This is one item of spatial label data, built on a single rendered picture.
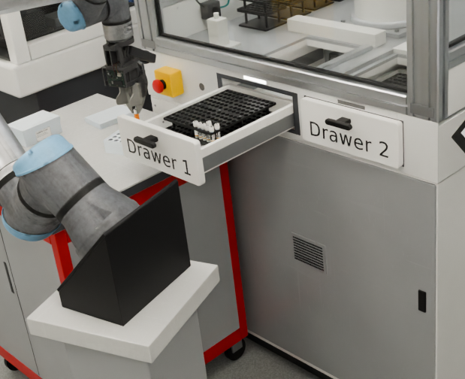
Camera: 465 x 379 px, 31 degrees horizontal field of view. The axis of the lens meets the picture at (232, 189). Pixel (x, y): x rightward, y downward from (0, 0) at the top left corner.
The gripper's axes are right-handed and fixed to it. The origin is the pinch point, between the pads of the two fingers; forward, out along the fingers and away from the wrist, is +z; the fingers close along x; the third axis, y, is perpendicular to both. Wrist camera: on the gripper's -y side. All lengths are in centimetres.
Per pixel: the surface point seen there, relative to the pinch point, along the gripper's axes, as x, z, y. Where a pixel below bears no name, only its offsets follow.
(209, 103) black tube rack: 22.7, -3.2, -0.5
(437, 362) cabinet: 84, 57, 7
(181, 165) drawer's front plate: 29.5, 1.2, 25.3
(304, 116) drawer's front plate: 48.4, -1.4, -2.3
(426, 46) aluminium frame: 81, -24, 6
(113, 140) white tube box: -4.4, 7.3, 7.0
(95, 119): -21.8, 9.2, -7.6
